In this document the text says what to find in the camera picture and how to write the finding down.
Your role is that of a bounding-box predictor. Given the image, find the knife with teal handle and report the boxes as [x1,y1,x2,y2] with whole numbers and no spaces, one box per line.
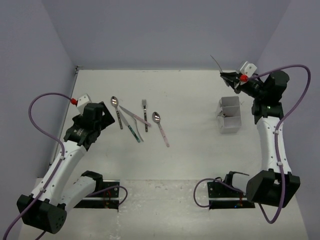
[119,111,141,143]

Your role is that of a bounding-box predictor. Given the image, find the spoon with dark handle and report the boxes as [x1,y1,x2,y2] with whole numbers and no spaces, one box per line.
[110,96,123,130]

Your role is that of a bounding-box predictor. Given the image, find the knife with dark handle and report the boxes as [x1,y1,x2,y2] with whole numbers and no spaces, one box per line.
[210,54,229,87]

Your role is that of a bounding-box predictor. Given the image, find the spoon with pink handle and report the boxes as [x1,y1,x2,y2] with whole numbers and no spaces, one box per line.
[152,111,170,148]

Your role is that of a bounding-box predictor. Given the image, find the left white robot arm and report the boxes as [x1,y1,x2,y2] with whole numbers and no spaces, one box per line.
[17,102,115,234]

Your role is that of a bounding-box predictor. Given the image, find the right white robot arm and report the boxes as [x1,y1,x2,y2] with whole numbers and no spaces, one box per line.
[220,70,301,208]

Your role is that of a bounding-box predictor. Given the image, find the white divided utensil container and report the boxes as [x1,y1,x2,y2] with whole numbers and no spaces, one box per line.
[215,96,242,134]

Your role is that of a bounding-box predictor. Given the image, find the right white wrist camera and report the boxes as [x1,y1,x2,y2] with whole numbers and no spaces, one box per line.
[237,61,257,78]

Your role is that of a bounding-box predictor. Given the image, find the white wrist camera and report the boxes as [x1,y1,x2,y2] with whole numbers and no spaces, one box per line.
[237,61,257,78]
[76,93,92,115]

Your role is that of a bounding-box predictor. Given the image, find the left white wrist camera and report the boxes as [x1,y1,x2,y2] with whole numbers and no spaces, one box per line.
[76,93,92,115]

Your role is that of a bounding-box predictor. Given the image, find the knife with pink handle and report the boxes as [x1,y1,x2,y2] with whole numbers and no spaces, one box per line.
[119,105,151,127]

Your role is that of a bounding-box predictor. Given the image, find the fork with dark handle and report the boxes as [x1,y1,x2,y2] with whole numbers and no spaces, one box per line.
[141,99,148,133]

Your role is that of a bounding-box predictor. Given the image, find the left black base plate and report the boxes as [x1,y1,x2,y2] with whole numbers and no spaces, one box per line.
[74,187,120,210]

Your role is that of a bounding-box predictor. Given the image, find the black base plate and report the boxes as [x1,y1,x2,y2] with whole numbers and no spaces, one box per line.
[74,187,120,210]
[207,181,255,210]

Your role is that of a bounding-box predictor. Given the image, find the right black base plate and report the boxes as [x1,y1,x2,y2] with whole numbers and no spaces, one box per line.
[207,181,255,210]

